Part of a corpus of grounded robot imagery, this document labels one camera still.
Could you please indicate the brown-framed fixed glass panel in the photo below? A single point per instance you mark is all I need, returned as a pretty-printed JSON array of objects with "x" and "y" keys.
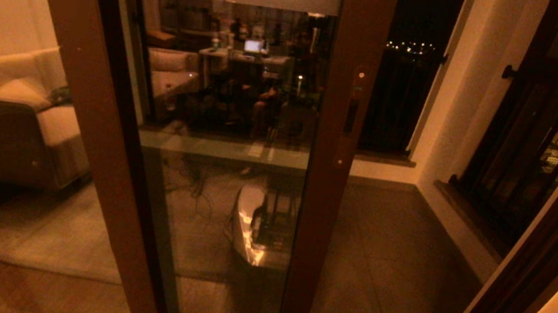
[{"x": 109, "y": 176}]

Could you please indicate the short stone side sill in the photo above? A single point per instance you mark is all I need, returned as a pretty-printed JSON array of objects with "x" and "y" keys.
[{"x": 467, "y": 216}]

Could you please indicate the brown-framed sliding glass door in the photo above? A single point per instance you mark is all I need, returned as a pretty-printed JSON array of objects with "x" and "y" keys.
[{"x": 326, "y": 212}]

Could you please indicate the wide dark metal balcony railing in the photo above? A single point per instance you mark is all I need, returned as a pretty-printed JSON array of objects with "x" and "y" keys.
[{"x": 401, "y": 103}]

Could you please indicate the narrow dark metal side railing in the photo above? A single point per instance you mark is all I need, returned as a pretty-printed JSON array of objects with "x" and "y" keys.
[{"x": 519, "y": 157}]

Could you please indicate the long stone railing sill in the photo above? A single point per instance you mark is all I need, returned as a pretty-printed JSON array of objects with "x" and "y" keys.
[{"x": 388, "y": 159}]

